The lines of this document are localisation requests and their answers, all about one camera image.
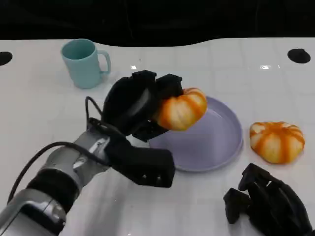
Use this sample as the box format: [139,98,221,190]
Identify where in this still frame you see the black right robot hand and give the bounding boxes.
[223,162,313,236]

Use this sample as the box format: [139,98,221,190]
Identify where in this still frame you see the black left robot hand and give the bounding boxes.
[102,70,184,143]

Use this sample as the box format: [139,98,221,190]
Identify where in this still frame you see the orange and white toy bread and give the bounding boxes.
[249,121,306,165]
[156,88,208,132]

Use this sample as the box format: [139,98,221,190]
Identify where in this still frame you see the pale green mug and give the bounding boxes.
[61,38,111,89]

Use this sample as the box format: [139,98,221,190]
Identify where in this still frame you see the lilac plate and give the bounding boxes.
[147,95,244,173]

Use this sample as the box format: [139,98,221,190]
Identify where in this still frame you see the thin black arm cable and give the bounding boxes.
[85,96,126,138]

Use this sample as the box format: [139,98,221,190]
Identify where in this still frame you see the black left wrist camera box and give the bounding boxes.
[107,136,176,189]

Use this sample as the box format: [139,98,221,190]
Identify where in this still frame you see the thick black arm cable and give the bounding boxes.
[7,141,108,204]

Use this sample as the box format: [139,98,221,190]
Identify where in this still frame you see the black table cable port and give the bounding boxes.
[287,48,311,64]
[0,51,13,66]

